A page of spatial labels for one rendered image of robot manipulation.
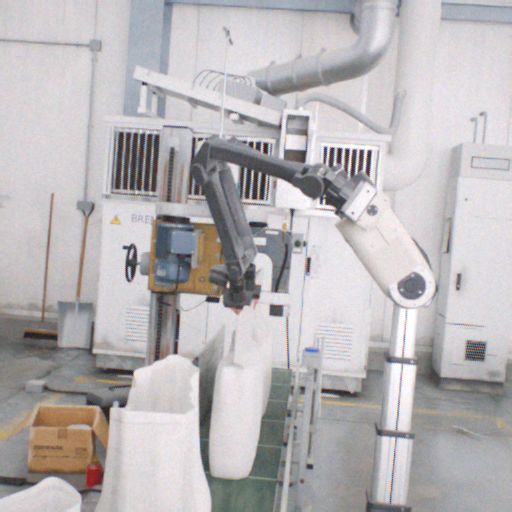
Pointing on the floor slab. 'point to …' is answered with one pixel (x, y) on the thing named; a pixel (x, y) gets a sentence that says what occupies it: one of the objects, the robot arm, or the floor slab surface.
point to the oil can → (93, 472)
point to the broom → (43, 302)
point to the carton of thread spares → (63, 438)
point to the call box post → (304, 439)
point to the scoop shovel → (76, 312)
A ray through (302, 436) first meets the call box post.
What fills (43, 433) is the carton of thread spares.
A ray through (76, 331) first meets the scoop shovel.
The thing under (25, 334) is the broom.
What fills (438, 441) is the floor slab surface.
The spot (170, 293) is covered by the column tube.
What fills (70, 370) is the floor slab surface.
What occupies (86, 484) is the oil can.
